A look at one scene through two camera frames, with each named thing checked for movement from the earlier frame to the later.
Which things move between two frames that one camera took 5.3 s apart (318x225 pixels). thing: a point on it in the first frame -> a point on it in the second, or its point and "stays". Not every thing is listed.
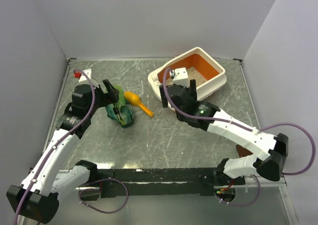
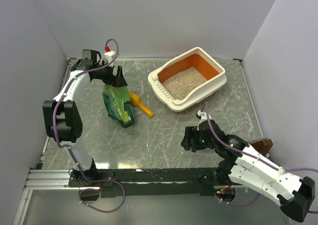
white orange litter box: [209, 73] stays
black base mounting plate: [163, 183] stays
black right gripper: [192, 90] -> [191, 133]
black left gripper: [110, 97] -> [118, 81]
